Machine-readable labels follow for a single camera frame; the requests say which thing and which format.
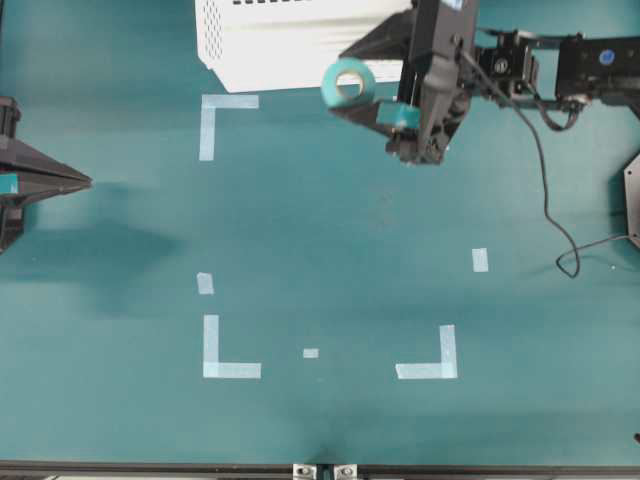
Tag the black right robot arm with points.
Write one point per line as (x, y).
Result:
(554, 75)

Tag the small right tape piece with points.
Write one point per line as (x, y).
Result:
(480, 261)

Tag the bottom-left tape corner marker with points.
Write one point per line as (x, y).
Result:
(212, 365)

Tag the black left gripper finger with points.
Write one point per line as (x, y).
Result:
(22, 188)
(16, 156)

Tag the small tape piece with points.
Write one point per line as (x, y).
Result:
(311, 353)
(480, 261)
(205, 283)

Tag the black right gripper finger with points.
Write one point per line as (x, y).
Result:
(390, 40)
(382, 116)

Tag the teal tape roll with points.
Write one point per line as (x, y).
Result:
(346, 83)

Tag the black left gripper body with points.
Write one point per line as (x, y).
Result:
(12, 215)

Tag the bottom-right tape corner marker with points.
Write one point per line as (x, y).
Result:
(445, 369)

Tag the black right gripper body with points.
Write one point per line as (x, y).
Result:
(433, 74)

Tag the small left tape piece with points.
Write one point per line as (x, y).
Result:
(205, 283)

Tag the white plastic lattice basket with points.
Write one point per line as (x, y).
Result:
(275, 45)

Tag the right metal bracket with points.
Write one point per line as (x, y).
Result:
(345, 472)

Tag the small bottom tape piece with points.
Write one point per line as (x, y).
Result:
(311, 353)

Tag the left metal bracket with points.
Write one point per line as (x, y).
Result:
(304, 472)

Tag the metal bracket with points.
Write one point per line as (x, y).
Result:
(304, 472)
(345, 472)

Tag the top-left tape corner marker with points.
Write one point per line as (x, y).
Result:
(210, 104)

